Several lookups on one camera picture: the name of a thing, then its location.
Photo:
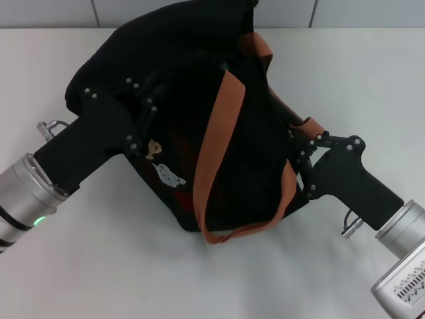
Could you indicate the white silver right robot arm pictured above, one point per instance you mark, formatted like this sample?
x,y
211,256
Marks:
x,y
403,229

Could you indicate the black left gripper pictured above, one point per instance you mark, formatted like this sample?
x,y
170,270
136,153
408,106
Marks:
x,y
89,139

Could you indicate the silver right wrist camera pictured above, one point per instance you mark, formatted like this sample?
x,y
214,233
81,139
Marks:
x,y
401,289

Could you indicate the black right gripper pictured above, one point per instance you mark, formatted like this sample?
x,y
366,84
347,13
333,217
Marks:
x,y
345,176

